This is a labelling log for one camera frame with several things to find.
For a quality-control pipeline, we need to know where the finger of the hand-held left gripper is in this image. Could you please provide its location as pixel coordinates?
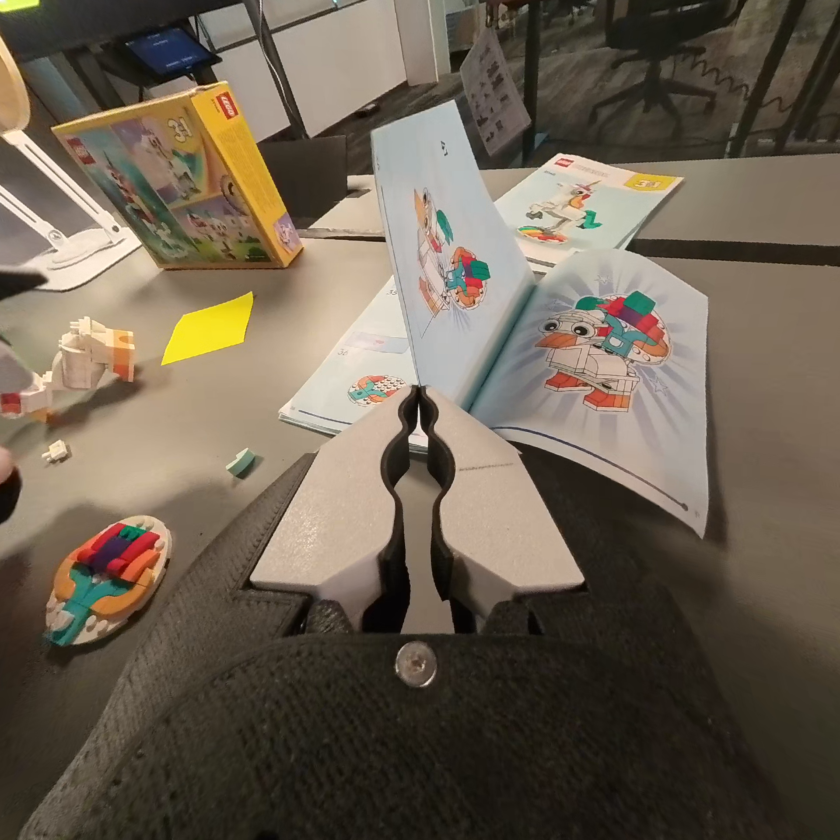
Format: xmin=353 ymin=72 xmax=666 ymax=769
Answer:
xmin=0 ymin=338 xmax=38 ymax=396

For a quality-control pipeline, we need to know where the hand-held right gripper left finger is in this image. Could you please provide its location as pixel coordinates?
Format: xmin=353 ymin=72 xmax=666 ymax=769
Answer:
xmin=249 ymin=385 xmax=421 ymax=589

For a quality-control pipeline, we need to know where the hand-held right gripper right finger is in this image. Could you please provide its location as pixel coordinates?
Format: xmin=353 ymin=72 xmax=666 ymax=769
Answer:
xmin=420 ymin=387 xmax=586 ymax=589

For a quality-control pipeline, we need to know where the white lego unicorn build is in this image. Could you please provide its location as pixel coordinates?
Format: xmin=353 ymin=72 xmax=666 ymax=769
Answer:
xmin=0 ymin=317 xmax=137 ymax=421

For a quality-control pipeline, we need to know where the lego instruction booklet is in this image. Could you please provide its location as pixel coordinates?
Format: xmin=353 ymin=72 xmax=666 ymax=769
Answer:
xmin=277 ymin=100 xmax=711 ymax=540
xmin=492 ymin=153 xmax=685 ymax=273

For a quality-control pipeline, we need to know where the round colourful lego build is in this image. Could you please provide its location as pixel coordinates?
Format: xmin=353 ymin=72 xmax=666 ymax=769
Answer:
xmin=45 ymin=515 xmax=173 ymax=647

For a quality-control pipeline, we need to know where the yellow lego box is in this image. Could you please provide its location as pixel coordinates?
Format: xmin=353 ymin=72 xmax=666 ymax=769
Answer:
xmin=51 ymin=80 xmax=305 ymax=270

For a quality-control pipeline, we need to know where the closed lego instruction booklet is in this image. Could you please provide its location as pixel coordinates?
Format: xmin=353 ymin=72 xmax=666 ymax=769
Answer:
xmin=492 ymin=153 xmax=685 ymax=273

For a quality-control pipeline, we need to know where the yellow sticky note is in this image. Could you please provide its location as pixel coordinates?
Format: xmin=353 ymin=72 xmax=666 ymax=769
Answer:
xmin=161 ymin=292 xmax=255 ymax=366

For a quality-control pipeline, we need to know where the small tablet screen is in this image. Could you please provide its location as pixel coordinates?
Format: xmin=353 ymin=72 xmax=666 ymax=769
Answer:
xmin=125 ymin=25 xmax=223 ymax=83

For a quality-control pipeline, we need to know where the black light stand pole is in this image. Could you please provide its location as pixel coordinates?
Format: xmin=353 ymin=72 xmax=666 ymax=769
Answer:
xmin=246 ymin=0 xmax=309 ymax=140

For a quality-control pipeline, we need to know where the printed paper sheet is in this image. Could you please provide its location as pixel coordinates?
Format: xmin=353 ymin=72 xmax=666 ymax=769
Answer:
xmin=459 ymin=26 xmax=532 ymax=157

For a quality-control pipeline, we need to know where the black office chair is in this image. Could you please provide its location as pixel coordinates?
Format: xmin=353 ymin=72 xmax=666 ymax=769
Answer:
xmin=587 ymin=0 xmax=719 ymax=126

